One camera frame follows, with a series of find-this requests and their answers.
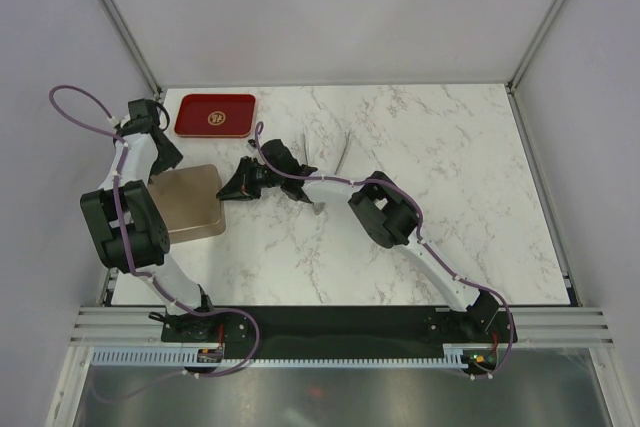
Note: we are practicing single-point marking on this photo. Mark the metal tongs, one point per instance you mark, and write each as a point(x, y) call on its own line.
point(335, 165)

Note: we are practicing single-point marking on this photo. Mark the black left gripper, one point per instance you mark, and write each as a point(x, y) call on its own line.
point(171, 157)

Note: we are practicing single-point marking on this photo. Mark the left aluminium frame post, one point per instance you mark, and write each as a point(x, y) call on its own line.
point(123, 31)

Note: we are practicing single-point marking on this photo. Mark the red chocolate tray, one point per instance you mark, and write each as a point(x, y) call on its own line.
point(218, 116)

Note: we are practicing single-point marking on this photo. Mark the right aluminium frame post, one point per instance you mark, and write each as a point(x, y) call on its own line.
point(542, 31)

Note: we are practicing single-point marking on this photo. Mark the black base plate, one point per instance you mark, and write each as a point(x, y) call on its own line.
point(360, 332)

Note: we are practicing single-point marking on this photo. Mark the white cable duct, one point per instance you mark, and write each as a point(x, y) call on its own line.
point(192, 357)

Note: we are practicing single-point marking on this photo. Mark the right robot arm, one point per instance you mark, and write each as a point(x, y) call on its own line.
point(389, 216)

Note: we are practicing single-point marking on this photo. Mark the aluminium frame post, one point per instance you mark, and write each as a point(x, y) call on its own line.
point(542, 31)
point(123, 31)

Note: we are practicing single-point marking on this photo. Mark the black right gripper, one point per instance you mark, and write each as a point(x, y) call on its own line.
point(240, 187)

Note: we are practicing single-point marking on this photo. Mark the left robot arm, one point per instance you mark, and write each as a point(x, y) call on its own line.
point(125, 224)

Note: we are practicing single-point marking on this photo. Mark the gold box lid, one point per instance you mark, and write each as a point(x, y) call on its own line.
point(187, 202)

